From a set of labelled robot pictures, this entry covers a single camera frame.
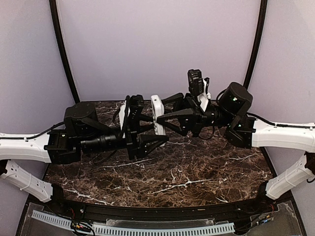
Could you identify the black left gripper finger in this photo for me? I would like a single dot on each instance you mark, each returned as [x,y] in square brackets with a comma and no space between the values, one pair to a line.
[148,143]
[149,123]

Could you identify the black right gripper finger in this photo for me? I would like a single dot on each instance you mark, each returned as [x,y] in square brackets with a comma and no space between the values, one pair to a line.
[173,103]
[180,121]

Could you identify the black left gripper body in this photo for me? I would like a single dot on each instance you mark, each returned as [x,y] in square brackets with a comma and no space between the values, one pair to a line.
[131,134]

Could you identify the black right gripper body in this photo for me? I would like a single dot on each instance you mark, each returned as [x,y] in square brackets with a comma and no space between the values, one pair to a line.
[201,115]

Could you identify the white remote control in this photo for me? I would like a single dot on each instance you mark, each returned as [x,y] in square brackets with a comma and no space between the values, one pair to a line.
[158,110]

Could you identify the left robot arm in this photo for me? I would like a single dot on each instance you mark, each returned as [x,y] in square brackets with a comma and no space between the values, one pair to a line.
[79,133]

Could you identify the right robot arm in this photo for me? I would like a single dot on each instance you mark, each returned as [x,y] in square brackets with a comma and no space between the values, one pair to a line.
[247,130]

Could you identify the clear acrylic plate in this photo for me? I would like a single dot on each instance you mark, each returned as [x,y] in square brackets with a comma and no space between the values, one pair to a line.
[171,224]

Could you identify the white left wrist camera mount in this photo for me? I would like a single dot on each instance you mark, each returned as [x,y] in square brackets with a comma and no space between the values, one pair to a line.
[123,112]

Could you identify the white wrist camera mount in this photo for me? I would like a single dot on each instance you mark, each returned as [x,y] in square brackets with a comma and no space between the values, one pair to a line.
[123,112]
[198,88]

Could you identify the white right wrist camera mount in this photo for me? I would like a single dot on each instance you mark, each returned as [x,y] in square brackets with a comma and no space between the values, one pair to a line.
[198,88]

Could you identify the black front frame rail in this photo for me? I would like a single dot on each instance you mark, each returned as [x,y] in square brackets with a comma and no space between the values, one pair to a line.
[93,212]

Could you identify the white slotted cable duct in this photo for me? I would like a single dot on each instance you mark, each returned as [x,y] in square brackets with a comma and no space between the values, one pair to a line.
[138,228]

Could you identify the black left corner frame post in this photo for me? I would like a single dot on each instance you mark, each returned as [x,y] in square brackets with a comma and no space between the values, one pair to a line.
[62,50]

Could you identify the black corner frame post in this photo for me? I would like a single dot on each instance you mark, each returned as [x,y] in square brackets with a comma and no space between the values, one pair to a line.
[62,50]
[256,42]

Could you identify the black right corner frame post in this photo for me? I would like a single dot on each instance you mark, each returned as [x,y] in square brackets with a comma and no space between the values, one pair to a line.
[256,42]

